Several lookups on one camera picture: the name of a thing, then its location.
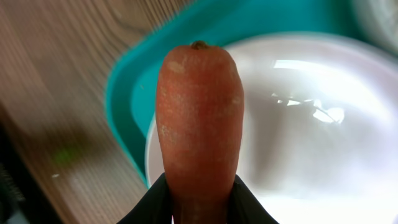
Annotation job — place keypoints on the teal serving tray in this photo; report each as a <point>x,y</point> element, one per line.
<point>202,25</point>

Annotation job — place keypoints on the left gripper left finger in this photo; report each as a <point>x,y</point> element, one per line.
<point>155,207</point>

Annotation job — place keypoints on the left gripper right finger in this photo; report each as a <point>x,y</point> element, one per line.
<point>244,208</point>

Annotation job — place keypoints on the orange carrot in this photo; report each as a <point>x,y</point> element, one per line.
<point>199,107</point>

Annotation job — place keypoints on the white round plate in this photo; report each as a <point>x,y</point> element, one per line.
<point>343,201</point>

